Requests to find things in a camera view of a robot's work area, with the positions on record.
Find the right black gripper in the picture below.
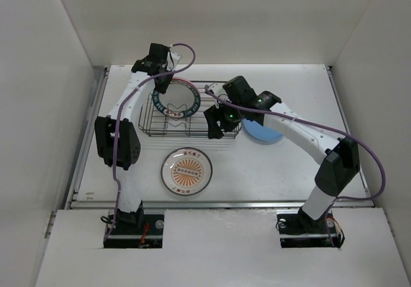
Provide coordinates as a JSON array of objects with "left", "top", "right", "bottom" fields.
[{"left": 204, "top": 97, "right": 245, "bottom": 139}]

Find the green rimmed white plate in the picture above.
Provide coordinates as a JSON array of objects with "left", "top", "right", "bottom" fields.
[{"left": 152, "top": 84, "right": 201, "bottom": 119}]

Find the blue plate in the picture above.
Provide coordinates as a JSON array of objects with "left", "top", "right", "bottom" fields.
[{"left": 243, "top": 119, "right": 283, "bottom": 144}]

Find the orange sunburst plate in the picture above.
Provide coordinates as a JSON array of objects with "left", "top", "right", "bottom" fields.
[{"left": 161, "top": 147, "right": 213, "bottom": 196}]

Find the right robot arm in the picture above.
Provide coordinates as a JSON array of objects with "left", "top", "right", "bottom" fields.
[{"left": 205, "top": 89, "right": 360, "bottom": 232}]

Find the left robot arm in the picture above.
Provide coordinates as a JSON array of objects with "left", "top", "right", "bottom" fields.
[{"left": 94, "top": 60, "right": 176, "bottom": 234}]

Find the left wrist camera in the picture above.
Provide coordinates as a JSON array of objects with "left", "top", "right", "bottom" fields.
[{"left": 146, "top": 43, "right": 170, "bottom": 65}]

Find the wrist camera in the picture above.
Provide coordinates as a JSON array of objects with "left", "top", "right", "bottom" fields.
[
  {"left": 222, "top": 76, "right": 257, "bottom": 105},
  {"left": 146, "top": 43, "right": 170, "bottom": 65}
]

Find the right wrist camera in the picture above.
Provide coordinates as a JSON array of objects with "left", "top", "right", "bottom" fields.
[{"left": 222, "top": 76, "right": 257, "bottom": 105}]

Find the wire dish rack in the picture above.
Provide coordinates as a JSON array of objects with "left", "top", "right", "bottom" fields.
[{"left": 138, "top": 81, "right": 227, "bottom": 138}]

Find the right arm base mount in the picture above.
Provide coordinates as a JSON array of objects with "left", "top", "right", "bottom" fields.
[{"left": 275, "top": 213, "right": 345, "bottom": 248}]

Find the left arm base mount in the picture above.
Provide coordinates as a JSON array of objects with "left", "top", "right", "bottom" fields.
[{"left": 101, "top": 214, "right": 164, "bottom": 249}]

